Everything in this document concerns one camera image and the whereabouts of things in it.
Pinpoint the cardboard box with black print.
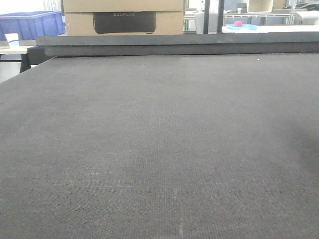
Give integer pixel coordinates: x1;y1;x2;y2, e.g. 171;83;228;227
63;0;184;36

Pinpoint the dark grey foam board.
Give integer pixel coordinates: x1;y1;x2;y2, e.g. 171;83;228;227
35;32;319;57

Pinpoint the blue plastic crate background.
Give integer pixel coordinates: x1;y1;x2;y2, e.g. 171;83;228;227
0;11;65;41

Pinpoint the white paper cup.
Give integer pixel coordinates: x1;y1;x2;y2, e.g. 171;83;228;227
5;33;19;48

